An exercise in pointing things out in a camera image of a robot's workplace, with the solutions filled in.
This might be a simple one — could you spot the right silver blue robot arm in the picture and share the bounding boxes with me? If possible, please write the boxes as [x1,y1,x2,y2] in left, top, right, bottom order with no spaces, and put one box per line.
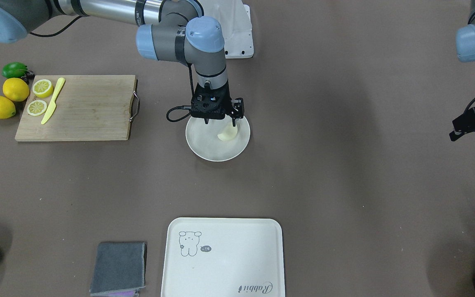
[0,0,245,125]

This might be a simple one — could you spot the cream rabbit tray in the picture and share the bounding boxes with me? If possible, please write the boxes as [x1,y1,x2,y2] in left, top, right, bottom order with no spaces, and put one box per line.
[161,217,285,297]

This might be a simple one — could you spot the yellow plastic knife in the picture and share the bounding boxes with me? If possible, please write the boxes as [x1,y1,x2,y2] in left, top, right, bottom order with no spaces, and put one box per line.
[41,77,66,125]

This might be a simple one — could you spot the wooden cutting board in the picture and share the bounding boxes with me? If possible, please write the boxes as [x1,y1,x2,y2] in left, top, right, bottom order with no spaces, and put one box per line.
[15,75,137,141]

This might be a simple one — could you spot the grey folded cloth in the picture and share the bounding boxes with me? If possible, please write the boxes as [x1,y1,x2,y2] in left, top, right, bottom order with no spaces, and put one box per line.
[90,241,146,297]

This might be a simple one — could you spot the green lime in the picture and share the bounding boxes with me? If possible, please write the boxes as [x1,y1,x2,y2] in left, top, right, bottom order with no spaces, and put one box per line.
[1,62,35,84]

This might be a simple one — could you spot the cream round plate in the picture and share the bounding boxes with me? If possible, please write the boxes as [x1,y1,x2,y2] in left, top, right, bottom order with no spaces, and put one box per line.
[186,116,251,162]

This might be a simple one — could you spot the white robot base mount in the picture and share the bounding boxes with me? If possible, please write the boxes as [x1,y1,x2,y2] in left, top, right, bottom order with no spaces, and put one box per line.
[221,0,254,59]

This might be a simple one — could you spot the white steamed bun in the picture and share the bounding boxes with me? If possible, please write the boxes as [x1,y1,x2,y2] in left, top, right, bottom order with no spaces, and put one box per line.
[217,123,239,141]

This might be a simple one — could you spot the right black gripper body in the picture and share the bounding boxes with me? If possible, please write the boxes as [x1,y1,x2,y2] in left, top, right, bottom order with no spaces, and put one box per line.
[191,82,231,120]

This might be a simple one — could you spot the lemon half slice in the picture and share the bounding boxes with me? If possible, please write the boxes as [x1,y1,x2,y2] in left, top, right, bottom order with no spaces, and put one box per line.
[26,99,48,116]
[31,79,54,98]

